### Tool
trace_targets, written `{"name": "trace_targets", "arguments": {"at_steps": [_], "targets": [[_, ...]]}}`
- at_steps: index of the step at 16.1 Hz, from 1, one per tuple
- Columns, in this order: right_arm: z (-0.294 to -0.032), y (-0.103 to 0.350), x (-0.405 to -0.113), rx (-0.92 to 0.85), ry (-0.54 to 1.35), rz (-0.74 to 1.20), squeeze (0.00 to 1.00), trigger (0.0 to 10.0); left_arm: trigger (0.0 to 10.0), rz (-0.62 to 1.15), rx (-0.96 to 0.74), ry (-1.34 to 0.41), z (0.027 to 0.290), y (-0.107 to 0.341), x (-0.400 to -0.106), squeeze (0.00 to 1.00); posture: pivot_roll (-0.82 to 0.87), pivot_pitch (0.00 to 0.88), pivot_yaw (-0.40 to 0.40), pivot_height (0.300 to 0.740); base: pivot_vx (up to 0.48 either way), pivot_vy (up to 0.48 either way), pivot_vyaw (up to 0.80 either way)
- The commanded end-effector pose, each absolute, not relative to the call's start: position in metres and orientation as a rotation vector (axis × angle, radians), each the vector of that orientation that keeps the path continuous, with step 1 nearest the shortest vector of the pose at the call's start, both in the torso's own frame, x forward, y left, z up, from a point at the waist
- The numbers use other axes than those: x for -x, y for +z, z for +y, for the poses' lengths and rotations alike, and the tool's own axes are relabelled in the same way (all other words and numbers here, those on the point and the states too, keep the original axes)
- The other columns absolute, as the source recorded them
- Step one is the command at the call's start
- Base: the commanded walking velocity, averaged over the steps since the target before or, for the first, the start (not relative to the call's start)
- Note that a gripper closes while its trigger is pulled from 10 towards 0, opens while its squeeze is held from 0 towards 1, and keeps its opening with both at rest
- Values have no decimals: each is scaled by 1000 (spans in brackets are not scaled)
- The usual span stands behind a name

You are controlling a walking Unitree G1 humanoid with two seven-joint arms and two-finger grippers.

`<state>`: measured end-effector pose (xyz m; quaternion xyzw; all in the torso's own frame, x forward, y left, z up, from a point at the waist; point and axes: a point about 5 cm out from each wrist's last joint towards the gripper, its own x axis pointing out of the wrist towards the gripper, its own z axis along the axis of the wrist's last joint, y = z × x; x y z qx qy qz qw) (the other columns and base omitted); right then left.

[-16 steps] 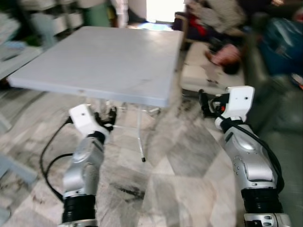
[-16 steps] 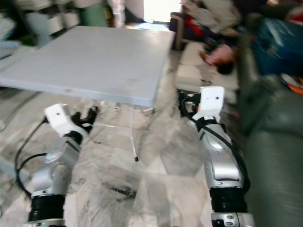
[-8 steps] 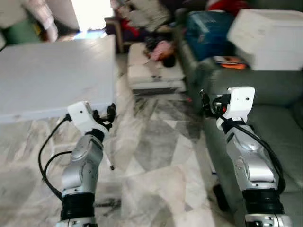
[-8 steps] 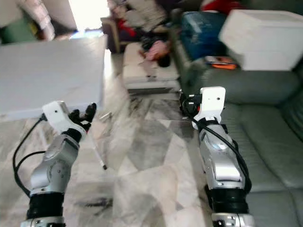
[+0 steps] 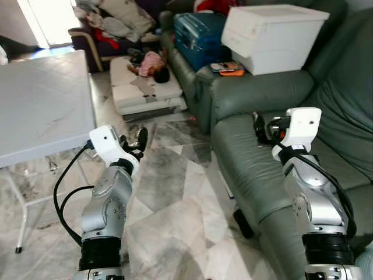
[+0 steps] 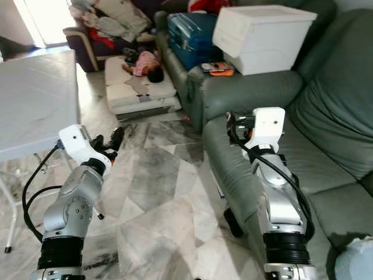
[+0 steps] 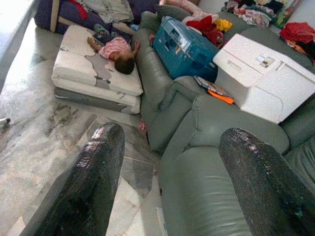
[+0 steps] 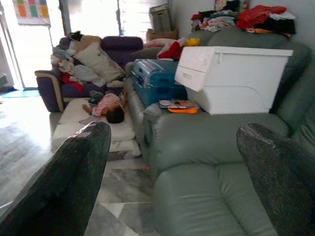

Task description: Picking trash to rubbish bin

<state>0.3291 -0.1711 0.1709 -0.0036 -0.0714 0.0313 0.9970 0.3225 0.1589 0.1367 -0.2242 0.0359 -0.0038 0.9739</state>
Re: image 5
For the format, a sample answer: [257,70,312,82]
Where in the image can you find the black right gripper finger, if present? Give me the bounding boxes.
[252,112,266,144]
[267,115,291,138]

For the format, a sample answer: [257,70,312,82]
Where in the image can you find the green leather sofa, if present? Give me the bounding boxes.
[159,0,373,280]

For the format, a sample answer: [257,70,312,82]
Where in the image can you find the white folded floor mattress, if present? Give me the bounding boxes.
[110,55,188,118]

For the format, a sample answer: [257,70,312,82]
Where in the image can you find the orange flat case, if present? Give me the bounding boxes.
[219,67,245,77]

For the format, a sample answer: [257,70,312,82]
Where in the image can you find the dark patterned book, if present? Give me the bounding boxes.
[210,61,243,72]

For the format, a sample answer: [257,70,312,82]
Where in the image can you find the lying child in pink shirt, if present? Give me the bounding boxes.
[126,50,171,84]

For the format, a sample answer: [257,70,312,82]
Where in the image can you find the black sofa wheel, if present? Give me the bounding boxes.
[233,209,255,240]

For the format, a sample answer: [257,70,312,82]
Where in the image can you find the white plastic storage box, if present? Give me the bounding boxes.
[220,5,330,76]

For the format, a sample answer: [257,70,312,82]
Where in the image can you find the purple armchair with wooden arms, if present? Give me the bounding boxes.
[68,0,167,74]

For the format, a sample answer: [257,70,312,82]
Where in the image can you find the blue hard suitcase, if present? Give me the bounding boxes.
[173,13,234,72]

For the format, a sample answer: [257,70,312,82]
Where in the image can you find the red cloth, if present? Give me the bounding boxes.
[93,28,120,52]

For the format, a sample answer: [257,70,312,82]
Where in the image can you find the beige clothes pile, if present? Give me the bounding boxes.
[75,0,158,43]

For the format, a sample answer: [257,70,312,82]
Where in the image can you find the red garment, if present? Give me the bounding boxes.
[195,0,235,15]

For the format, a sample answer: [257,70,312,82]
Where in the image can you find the pale blue plastic bag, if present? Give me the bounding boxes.
[354,245,373,280]

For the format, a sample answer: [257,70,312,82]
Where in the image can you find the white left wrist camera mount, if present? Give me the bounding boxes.
[89,125,126,169]

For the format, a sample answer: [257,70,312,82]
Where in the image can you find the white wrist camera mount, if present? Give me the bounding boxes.
[89,125,126,169]
[279,107,322,153]

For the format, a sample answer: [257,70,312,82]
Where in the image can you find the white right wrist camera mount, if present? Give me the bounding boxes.
[279,107,322,153]

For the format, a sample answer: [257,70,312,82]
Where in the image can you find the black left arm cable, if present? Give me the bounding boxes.
[52,143,97,247]

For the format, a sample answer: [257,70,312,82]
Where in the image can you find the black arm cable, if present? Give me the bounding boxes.
[52,143,97,247]
[279,143,357,240]

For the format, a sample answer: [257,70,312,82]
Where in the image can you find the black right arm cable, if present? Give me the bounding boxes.
[279,143,357,240]

